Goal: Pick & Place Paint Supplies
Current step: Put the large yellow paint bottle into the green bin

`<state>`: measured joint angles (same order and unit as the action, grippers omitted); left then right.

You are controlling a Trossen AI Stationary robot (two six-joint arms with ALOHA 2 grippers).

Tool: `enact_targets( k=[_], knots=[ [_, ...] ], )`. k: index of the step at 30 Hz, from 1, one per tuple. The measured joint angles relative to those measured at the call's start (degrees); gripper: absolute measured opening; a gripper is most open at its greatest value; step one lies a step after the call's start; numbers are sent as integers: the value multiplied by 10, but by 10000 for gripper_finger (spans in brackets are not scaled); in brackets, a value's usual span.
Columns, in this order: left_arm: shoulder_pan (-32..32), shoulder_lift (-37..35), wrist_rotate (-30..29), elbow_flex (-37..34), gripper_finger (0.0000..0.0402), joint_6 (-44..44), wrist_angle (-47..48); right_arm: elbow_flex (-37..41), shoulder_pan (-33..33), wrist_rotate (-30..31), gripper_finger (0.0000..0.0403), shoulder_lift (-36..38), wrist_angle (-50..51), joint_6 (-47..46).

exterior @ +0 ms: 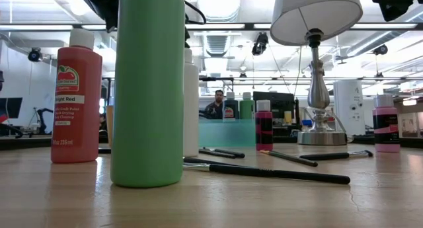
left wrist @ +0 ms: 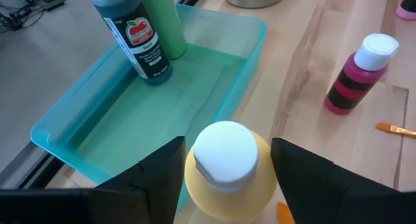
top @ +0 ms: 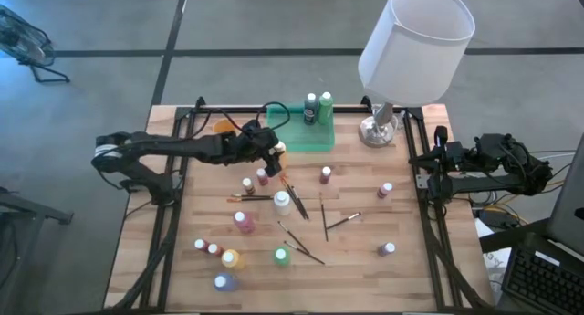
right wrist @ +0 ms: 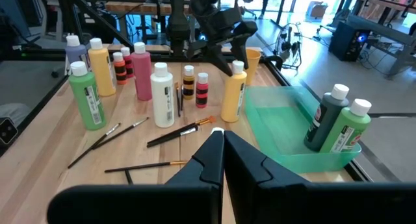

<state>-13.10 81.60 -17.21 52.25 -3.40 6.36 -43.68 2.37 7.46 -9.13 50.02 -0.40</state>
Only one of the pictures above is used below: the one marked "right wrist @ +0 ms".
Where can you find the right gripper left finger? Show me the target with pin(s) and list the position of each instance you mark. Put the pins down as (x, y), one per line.
(182, 204)

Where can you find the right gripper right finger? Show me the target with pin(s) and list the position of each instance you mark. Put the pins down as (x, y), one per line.
(276, 201)

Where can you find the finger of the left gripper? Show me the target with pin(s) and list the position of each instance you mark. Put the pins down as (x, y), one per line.
(244, 45)
(211, 52)

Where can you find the small coral red paint bottle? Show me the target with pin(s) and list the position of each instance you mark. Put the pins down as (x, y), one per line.
(201, 86)

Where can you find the small yellow paint bottle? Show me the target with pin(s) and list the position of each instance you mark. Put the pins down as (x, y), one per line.
(188, 79)

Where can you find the large yellow paint bottle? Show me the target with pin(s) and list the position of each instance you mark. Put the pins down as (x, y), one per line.
(232, 97)
(100, 71)

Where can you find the large white paint bottle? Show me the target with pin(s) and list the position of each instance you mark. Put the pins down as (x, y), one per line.
(159, 100)

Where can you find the large pinkish red paint bottle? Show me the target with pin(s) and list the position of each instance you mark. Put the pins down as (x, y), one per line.
(142, 78)

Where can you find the large dark green paint bottle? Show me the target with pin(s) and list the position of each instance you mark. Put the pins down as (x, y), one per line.
(321, 120)

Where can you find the large light green paint bottle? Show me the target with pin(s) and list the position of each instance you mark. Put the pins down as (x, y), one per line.
(347, 130)
(83, 100)

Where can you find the large lavender paint bottle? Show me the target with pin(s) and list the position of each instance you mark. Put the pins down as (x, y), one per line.
(76, 53)

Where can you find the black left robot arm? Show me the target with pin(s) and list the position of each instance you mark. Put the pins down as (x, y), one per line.
(178, 22)

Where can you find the small orange paint bottle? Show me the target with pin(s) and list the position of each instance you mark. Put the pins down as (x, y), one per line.
(119, 64)

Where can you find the orange plastic cup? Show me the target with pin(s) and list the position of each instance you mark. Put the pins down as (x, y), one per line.
(254, 65)

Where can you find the black floor fan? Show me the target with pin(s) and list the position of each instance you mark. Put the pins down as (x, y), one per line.
(287, 43)

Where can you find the person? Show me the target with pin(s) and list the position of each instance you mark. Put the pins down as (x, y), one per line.
(266, 3)

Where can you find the thin black paintbrush gold ferrule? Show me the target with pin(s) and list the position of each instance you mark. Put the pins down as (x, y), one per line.
(146, 166)

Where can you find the long black paintbrush gold ferrule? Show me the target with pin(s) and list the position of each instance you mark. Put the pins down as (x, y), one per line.
(177, 100)

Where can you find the short black paintbrush silver ferrule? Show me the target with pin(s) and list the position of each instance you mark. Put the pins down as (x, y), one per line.
(128, 177)

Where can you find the black paintbrush orange fan bristles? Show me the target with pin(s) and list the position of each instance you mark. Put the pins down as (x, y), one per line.
(203, 121)

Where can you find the green translucent plastic bin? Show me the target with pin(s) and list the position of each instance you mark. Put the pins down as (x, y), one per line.
(279, 126)

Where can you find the cardboard box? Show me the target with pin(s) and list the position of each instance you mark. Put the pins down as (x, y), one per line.
(318, 10)

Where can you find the wooden workbench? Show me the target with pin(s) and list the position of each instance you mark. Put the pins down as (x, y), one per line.
(136, 8)

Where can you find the black computer tower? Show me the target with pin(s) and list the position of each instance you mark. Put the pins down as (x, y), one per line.
(346, 42)

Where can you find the grey metal bench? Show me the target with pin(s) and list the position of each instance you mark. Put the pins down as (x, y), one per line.
(383, 32)

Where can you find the long wooden table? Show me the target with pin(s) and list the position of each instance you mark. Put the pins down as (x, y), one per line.
(383, 3)

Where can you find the black socket box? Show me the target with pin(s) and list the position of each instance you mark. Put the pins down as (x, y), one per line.
(7, 131)

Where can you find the black frame clamp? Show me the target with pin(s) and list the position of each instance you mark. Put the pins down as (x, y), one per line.
(274, 59)

